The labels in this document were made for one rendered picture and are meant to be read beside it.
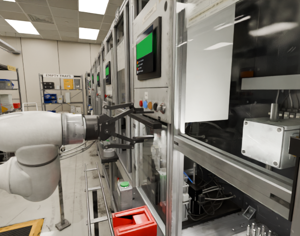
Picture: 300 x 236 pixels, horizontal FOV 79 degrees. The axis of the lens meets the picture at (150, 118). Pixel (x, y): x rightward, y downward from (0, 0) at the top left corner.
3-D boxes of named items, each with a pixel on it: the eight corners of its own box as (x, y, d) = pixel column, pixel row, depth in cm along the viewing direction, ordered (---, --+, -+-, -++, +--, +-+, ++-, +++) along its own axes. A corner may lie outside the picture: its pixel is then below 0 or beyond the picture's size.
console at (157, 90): (129, 110, 99) (127, 20, 92) (175, 108, 109) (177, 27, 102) (161, 124, 61) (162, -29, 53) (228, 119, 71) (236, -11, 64)
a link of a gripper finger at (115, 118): (103, 125, 58) (101, 121, 58) (132, 110, 63) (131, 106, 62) (106, 126, 55) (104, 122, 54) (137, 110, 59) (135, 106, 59)
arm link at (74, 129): (62, 113, 47) (86, 113, 49) (61, 113, 55) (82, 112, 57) (63, 148, 47) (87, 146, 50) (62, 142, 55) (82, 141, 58)
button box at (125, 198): (117, 203, 92) (116, 181, 90) (132, 200, 95) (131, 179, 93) (120, 213, 85) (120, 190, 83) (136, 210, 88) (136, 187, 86)
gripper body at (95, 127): (86, 144, 50) (118, 141, 55) (85, 114, 50) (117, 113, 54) (82, 140, 57) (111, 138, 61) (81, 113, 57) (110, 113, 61)
